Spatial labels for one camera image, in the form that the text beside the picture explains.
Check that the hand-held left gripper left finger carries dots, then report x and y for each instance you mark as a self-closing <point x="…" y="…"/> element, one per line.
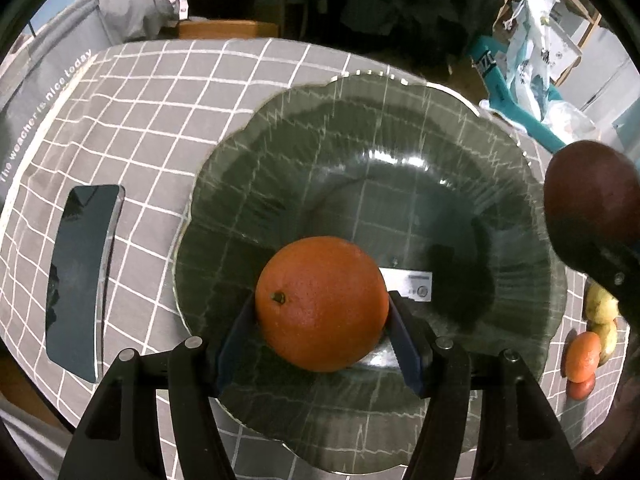
<point x="237" y="330"/>

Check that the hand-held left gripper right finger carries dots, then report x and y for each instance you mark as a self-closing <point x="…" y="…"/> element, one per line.
<point x="405" y="335"/>

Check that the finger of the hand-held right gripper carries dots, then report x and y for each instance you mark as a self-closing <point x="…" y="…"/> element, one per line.
<point x="600" y="265"/>

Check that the large yellow pear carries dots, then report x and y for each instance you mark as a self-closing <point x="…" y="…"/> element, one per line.
<point x="600" y="302"/>

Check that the small yellow fruit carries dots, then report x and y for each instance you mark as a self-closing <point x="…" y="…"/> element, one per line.
<point x="609" y="337"/>

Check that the dark red apple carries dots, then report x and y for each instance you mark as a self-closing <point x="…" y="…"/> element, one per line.
<point x="590" y="190"/>

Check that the large orange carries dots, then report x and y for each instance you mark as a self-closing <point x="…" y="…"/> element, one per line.
<point x="582" y="355"/>
<point x="322" y="304"/>

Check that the dark green glass bowl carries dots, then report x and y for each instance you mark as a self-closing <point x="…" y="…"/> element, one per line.
<point x="350" y="160"/>

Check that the small tangerine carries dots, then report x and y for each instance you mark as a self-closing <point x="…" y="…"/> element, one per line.
<point x="580" y="389"/>

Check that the clear plastic bag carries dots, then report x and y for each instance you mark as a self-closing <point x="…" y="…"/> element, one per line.
<point x="570" y="120"/>

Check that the black smartphone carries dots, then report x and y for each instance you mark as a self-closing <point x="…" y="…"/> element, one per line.
<point x="75" y="280"/>

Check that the teal cardboard box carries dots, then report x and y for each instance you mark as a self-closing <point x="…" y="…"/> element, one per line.
<point x="500" y="90"/>

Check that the grey checked tablecloth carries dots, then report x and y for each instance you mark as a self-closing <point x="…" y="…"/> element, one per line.
<point x="150" y="110"/>

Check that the white printed plastic bag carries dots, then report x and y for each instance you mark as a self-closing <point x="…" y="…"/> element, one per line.
<point x="530" y="35"/>

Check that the grey clothing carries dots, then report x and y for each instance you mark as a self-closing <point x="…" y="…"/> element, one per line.
<point x="125" y="5"/>

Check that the grey fabric bin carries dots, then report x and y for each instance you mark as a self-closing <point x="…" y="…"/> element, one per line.
<point x="60" y="35"/>

